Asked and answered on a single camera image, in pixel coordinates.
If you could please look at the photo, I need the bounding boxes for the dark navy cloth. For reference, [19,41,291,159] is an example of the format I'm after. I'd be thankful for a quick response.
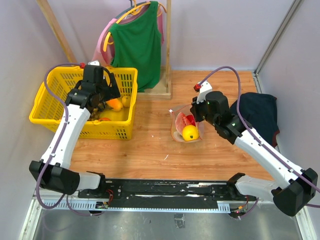
[239,92,280,148]

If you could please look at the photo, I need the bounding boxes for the clear orange zip bag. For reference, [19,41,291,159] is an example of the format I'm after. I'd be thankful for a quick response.
[169,104,205,143]

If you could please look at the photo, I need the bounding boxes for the orange bell pepper toy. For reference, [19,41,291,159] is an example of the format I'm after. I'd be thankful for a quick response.
[106,98,123,112]

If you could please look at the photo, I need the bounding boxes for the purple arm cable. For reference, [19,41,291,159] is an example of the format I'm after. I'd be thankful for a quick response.
[35,62,106,216]
[199,65,320,217]

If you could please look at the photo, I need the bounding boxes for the green tank top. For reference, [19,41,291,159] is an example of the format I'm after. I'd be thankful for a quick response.
[109,1,162,93]

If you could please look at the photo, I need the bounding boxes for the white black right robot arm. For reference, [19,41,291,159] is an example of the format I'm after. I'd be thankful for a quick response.
[190,91,320,217]

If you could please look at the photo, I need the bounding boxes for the yellow orange round fruit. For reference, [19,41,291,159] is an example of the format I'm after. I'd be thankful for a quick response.
[121,96,131,108]

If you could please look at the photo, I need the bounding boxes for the yellow clothes hanger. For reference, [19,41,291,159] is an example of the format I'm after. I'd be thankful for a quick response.
[103,0,167,52]

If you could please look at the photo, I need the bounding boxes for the watermelon slice toy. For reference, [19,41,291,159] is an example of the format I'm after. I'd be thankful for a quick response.
[175,112,190,135]

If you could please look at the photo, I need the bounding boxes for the green grape bunch toy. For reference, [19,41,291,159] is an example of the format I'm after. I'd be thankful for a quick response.
[88,109,101,121]

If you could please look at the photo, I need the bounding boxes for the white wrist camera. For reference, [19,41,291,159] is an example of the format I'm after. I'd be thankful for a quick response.
[79,60,101,69]
[193,80,212,104]

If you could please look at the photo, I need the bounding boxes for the wooden clothes rack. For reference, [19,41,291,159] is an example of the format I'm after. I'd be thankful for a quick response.
[37,0,173,101]

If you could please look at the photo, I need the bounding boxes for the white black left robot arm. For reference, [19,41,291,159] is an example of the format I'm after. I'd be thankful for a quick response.
[29,60,120,198]

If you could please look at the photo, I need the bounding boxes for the aluminium frame post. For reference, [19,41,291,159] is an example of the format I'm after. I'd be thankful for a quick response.
[255,0,305,74]

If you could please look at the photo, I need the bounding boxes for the yellow plastic basket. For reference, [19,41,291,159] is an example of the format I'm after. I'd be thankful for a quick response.
[29,66,138,140]

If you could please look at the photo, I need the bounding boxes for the yellow lemon toy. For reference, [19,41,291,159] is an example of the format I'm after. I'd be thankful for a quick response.
[182,124,199,142]

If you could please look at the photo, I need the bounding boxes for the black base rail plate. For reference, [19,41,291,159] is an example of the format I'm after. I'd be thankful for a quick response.
[77,178,247,210]

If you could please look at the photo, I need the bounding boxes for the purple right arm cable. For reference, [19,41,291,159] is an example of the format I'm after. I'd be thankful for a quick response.
[199,65,320,217]

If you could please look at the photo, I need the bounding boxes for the red apple toy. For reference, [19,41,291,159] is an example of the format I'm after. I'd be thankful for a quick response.
[186,114,196,126]

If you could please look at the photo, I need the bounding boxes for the pink shirt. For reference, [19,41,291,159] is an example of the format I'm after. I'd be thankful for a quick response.
[91,5,165,66]

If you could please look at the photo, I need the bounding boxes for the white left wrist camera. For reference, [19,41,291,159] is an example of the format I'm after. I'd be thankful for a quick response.
[79,60,101,69]

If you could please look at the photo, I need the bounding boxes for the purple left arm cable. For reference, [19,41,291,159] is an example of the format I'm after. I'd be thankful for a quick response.
[35,62,106,216]

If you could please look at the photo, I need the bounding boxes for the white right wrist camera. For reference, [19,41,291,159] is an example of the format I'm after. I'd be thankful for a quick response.
[193,80,212,104]

